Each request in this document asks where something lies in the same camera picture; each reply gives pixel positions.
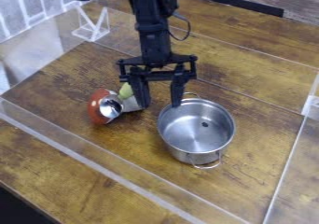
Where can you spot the clear acrylic right panel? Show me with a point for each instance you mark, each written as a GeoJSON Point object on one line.
{"type": "Point", "coordinates": [296, 199]}

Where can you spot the clear acrylic triangle bracket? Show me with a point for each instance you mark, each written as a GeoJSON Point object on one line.
{"type": "Point", "coordinates": [90, 30]}

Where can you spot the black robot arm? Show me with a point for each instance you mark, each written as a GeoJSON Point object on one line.
{"type": "Point", "coordinates": [154, 12]}

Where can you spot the small steel pot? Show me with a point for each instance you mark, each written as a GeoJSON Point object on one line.
{"type": "Point", "coordinates": [197, 130]}

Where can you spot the clear acrylic front barrier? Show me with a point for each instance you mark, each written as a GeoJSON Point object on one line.
{"type": "Point", "coordinates": [149, 185]}

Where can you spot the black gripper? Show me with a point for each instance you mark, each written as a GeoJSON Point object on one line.
{"type": "Point", "coordinates": [158, 64]}

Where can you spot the green handled metal spoon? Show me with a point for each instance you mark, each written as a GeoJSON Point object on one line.
{"type": "Point", "coordinates": [112, 104]}

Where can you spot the black wall strip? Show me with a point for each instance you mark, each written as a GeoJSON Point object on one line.
{"type": "Point", "coordinates": [266, 9]}

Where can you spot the red toy mushroom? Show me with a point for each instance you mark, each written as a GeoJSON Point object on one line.
{"type": "Point", "coordinates": [132, 106]}

